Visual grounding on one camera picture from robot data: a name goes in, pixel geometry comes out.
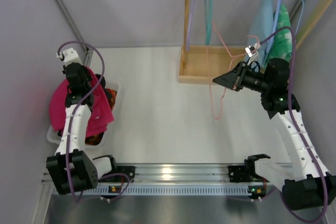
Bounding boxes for magenta trousers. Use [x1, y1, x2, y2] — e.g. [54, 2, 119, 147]
[48, 66, 115, 138]

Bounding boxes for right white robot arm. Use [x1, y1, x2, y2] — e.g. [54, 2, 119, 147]
[213, 58, 335, 210]

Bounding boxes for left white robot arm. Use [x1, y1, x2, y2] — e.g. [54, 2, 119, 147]
[46, 63, 117, 195]

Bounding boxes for light blue trousers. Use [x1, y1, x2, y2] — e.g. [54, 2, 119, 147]
[247, 0, 274, 66]

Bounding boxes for teal plastic hanger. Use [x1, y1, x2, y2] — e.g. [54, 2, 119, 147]
[204, 0, 213, 46]

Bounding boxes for lilac plastic hanger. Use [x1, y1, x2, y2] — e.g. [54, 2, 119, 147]
[183, 0, 196, 52]

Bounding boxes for blue plastic hanger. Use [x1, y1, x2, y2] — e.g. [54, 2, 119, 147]
[266, 0, 282, 52]

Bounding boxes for wooden clothes rack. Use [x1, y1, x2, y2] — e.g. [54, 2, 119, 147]
[178, 0, 334, 84]

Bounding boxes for green white garment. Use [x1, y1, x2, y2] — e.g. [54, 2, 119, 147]
[263, 4, 292, 68]

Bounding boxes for orange patterned garment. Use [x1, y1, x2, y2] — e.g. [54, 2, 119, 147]
[85, 88, 117, 146]

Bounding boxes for black garment in basket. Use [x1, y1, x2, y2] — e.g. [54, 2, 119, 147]
[49, 79, 112, 137]

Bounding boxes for white plastic laundry basket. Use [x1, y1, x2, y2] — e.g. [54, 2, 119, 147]
[46, 81, 121, 151]

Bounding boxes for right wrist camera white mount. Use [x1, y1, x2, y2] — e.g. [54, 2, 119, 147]
[245, 42, 260, 65]

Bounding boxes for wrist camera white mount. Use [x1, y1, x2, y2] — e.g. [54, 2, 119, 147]
[56, 48, 83, 66]
[245, 42, 260, 65]

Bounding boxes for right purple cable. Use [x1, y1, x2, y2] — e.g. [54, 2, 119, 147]
[253, 26, 329, 222]

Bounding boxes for aluminium mounting rail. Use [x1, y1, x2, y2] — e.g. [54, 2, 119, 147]
[94, 161, 235, 185]

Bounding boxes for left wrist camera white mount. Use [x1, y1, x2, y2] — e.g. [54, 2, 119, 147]
[56, 48, 83, 66]

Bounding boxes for perforated grey cable duct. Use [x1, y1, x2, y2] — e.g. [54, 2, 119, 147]
[52, 184, 253, 196]

